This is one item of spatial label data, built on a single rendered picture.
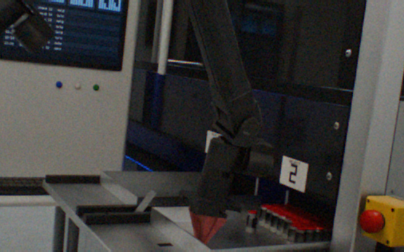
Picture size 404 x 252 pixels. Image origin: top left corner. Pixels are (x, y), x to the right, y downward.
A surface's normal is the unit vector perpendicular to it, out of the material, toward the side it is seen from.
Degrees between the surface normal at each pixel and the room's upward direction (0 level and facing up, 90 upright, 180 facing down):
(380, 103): 90
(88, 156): 90
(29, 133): 90
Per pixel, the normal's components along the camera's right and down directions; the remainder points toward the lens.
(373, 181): 0.47, 0.15
